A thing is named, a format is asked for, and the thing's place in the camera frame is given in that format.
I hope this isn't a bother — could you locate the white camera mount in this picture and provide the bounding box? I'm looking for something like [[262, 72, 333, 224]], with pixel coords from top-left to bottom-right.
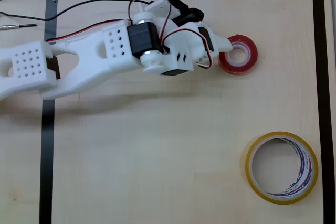
[[143, 0, 182, 18]]

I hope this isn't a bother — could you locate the red white gripper servo cable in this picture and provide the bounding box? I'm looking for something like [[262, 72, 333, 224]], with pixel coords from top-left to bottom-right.
[[161, 28, 215, 69]]

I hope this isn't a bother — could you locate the big yellow tape roll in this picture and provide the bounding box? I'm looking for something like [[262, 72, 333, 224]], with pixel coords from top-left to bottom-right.
[[240, 131, 319, 205]]

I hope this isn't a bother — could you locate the metal screwdriver shaft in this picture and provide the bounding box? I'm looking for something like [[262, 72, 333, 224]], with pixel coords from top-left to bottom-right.
[[0, 23, 38, 30]]

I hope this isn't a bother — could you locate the small red tape roll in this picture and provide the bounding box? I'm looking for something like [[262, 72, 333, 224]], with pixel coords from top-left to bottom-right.
[[218, 34, 259, 76]]

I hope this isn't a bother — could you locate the thin black cable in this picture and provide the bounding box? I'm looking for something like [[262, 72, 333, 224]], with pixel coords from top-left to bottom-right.
[[0, 0, 155, 22]]

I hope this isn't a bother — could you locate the black tape strip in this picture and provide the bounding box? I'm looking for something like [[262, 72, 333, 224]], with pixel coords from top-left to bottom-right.
[[38, 0, 61, 224], [311, 0, 336, 224]]

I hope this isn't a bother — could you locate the red white black servo cable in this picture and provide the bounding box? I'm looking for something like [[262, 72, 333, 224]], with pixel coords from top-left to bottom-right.
[[45, 18, 130, 44]]

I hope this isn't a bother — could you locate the black webcam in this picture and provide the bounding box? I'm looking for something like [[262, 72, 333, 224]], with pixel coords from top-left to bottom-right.
[[164, 0, 205, 27]]

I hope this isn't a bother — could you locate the red black looping servo cable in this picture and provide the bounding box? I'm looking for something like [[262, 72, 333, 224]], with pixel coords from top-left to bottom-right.
[[128, 0, 173, 49]]

